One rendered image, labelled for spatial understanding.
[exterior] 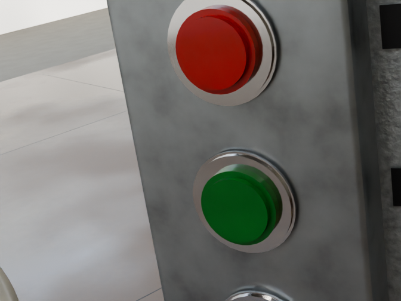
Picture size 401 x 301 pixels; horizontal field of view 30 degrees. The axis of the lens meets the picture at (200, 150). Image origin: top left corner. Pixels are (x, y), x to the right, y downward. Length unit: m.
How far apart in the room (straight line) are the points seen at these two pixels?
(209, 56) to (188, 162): 0.04
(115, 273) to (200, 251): 3.05
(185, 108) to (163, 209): 0.04
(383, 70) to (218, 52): 0.05
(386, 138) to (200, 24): 0.07
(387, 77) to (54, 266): 3.30
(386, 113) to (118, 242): 3.36
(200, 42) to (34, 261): 3.39
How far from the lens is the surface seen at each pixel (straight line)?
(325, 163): 0.22
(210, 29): 0.22
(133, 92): 0.24
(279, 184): 0.23
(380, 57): 0.23
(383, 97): 0.23
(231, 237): 0.24
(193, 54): 0.22
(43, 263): 3.56
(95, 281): 3.27
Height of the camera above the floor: 1.52
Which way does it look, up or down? 19 degrees down
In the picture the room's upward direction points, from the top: 9 degrees counter-clockwise
